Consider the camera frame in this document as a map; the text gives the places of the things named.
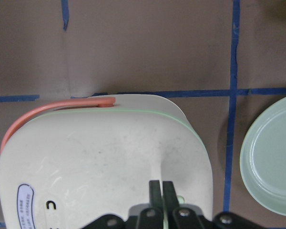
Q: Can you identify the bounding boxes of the green plate far side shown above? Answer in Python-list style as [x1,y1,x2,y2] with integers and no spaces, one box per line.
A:
[239,97,286,216]

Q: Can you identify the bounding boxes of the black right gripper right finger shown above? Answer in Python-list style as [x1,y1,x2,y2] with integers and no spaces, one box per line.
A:
[163,181,205,229]

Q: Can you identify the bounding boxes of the cream rice cooker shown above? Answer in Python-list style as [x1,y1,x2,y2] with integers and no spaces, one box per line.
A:
[0,94,213,229]

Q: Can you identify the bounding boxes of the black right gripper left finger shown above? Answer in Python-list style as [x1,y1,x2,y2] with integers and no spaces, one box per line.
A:
[136,180,164,229]

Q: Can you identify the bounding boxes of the brown paper table mat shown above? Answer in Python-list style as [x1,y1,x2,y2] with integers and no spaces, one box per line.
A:
[0,0,286,229]

